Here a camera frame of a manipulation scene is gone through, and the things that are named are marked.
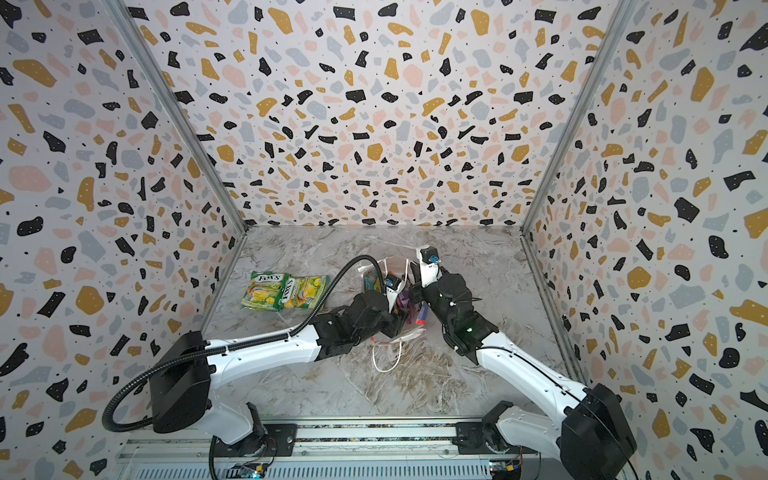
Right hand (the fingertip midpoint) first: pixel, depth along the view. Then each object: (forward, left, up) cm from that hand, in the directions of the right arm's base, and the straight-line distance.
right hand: (410, 259), depth 75 cm
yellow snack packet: (+2, +11, -14) cm, 18 cm away
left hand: (-7, +2, -10) cm, 12 cm away
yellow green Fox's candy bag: (+6, +40, -25) cm, 47 cm away
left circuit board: (-42, +38, -28) cm, 63 cm away
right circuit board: (-40, -23, -29) cm, 55 cm away
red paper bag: (-4, +2, -1) cm, 5 cm away
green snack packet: (+7, +48, -26) cm, 55 cm away
